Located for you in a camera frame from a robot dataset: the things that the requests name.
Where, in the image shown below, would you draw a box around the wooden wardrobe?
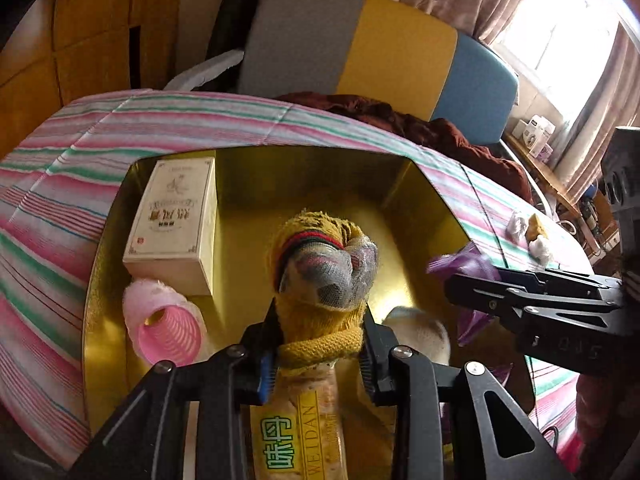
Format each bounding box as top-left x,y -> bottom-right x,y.
0,0 -> 196,161

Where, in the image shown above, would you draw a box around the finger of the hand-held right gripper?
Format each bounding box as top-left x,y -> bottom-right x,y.
495,267 -> 626,292
444,271 -> 626,317

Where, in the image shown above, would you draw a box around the wooden side table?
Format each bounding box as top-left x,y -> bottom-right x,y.
502,130 -> 583,221

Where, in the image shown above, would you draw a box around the dark cloth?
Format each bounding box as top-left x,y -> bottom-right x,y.
205,0 -> 277,92

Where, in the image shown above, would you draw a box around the white printed box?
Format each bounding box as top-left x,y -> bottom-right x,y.
524,115 -> 557,145

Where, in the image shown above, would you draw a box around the gold tin box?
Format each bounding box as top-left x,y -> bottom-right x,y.
82,146 -> 538,480

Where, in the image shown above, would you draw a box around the yellow sponge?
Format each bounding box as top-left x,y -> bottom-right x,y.
526,213 -> 550,241

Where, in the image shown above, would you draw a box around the pink hair roller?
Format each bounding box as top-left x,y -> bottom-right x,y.
122,277 -> 206,365

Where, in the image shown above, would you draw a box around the grey yellow blue sofa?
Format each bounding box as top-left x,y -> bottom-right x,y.
165,0 -> 521,146

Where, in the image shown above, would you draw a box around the cluttered rack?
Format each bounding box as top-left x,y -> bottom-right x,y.
575,180 -> 626,261

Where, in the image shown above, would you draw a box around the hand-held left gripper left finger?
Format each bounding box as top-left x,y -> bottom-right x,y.
70,307 -> 280,480

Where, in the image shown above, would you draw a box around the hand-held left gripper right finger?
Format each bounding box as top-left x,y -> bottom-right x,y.
360,310 -> 573,480

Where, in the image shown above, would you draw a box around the cream sock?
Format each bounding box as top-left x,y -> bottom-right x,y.
382,306 -> 452,367

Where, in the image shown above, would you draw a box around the red cloth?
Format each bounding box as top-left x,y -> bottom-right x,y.
572,372 -> 640,476

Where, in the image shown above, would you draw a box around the yellow sock bundle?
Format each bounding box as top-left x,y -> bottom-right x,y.
269,210 -> 380,376

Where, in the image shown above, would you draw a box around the window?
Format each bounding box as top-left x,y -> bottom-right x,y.
492,0 -> 626,116

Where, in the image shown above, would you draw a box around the yellow snack packet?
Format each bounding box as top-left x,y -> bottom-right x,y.
240,365 -> 401,480

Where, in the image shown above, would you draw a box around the purple packet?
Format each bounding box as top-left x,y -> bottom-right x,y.
426,241 -> 501,347

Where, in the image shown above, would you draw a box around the dark red blanket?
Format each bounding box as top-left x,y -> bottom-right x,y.
275,91 -> 533,206

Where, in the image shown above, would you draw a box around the cream box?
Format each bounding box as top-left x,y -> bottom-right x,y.
122,156 -> 218,297

